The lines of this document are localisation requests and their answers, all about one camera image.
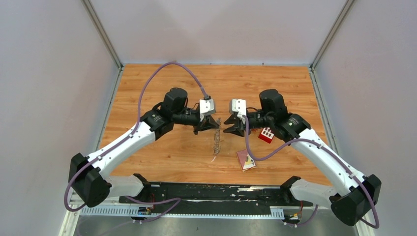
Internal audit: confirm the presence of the playing card box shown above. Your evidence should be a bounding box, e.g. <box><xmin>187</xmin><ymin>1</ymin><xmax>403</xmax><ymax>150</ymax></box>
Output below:
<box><xmin>237</xmin><ymin>150</ymin><xmax>256</xmax><ymax>172</ymax></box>

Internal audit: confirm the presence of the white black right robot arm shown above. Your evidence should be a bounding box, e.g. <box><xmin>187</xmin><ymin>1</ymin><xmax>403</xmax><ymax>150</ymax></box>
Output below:
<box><xmin>225</xmin><ymin>89</ymin><xmax>382</xmax><ymax>229</ymax></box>

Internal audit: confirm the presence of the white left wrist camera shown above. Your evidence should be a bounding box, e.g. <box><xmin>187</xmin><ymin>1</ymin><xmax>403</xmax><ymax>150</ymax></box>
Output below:
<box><xmin>199</xmin><ymin>96</ymin><xmax>216</xmax><ymax>121</ymax></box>

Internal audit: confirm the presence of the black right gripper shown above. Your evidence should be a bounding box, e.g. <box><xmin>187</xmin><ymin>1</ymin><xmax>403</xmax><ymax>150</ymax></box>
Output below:
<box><xmin>223</xmin><ymin>111</ymin><xmax>273</xmax><ymax>136</ymax></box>

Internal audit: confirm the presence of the slotted white cable duct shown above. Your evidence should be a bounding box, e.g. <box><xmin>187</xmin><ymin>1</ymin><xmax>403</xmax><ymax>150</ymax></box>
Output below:
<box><xmin>80</xmin><ymin>206</ymin><xmax>285</xmax><ymax>220</ymax></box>

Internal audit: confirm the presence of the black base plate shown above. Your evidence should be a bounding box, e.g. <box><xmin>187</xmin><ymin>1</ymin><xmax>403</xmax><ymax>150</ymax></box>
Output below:
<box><xmin>136</xmin><ymin>182</ymin><xmax>312</xmax><ymax>214</ymax></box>

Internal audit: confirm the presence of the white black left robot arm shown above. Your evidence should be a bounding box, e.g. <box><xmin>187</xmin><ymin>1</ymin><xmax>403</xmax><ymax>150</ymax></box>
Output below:
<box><xmin>69</xmin><ymin>88</ymin><xmax>219</xmax><ymax>207</ymax></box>

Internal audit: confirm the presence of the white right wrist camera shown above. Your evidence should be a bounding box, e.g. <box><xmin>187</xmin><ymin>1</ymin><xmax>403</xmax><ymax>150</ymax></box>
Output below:
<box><xmin>229</xmin><ymin>99</ymin><xmax>247</xmax><ymax>124</ymax></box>

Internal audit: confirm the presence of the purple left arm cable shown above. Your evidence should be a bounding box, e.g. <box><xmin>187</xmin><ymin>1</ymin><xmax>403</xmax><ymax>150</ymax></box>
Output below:
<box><xmin>63</xmin><ymin>61</ymin><xmax>210</xmax><ymax>236</ymax></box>

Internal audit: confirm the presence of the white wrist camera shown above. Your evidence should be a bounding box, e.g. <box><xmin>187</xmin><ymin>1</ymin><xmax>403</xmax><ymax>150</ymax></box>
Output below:
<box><xmin>199</xmin><ymin>96</ymin><xmax>216</xmax><ymax>121</ymax></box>
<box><xmin>229</xmin><ymin>99</ymin><xmax>247</xmax><ymax>124</ymax></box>

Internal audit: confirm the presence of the red white toy brick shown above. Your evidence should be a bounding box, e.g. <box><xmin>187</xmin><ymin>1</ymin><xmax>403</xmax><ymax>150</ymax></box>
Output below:
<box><xmin>258</xmin><ymin>127</ymin><xmax>275</xmax><ymax>144</ymax></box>

